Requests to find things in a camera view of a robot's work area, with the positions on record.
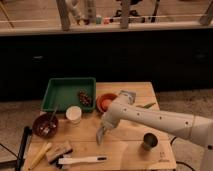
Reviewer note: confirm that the yellow wooden stick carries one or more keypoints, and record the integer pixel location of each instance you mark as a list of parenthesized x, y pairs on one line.
[(40, 155)]

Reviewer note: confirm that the black bar beside table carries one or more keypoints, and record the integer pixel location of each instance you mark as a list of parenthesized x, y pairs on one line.
[(20, 159)]

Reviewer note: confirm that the wooden brush block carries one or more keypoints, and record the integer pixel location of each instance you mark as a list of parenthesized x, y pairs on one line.
[(57, 151)]

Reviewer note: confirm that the black low cabinet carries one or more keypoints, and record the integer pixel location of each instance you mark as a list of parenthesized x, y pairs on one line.
[(169, 59)]

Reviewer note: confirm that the dark metal cup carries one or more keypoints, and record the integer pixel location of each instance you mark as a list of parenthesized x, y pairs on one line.
[(149, 141)]

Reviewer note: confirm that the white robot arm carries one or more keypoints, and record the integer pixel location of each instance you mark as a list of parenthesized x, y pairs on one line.
[(196, 129)]

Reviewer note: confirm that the white paper cup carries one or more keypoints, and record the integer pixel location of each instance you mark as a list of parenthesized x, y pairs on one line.
[(74, 114)]

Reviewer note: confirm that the green plastic tray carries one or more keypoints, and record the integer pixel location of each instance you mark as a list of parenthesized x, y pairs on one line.
[(63, 93)]

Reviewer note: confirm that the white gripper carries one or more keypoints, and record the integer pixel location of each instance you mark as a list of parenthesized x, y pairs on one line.
[(109, 122)]

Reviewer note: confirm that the orange bowl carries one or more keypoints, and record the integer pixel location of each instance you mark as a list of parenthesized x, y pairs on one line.
[(103, 101)]

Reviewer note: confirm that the green vegetable toy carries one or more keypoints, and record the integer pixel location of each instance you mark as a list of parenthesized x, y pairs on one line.
[(147, 106)]

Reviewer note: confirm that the white handled brush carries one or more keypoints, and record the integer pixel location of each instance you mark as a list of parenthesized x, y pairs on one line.
[(90, 159)]

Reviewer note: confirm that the brown pine cone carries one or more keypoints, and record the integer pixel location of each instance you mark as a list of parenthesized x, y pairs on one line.
[(84, 98)]

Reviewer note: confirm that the metal spoon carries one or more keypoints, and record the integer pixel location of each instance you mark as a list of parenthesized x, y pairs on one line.
[(47, 127)]

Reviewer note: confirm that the dark brown bowl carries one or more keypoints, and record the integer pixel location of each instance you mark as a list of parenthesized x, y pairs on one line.
[(40, 123)]

